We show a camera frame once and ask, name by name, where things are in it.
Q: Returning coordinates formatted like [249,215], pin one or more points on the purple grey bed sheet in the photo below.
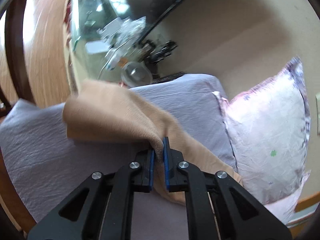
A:
[40,166]

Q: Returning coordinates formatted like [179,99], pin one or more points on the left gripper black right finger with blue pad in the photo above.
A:
[217,206]

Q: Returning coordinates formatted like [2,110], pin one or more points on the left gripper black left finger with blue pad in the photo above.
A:
[101,206]

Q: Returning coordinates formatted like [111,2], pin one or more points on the white floral pillow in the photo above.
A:
[270,134]

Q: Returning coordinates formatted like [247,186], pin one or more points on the tan beige garment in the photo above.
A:
[107,112]

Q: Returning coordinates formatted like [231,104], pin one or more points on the cluttered bedside desk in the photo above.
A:
[104,35]

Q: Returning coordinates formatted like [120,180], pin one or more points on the clear glass jar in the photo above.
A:
[135,74]

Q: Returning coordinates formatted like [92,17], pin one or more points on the wooden headboard trim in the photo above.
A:
[304,213]

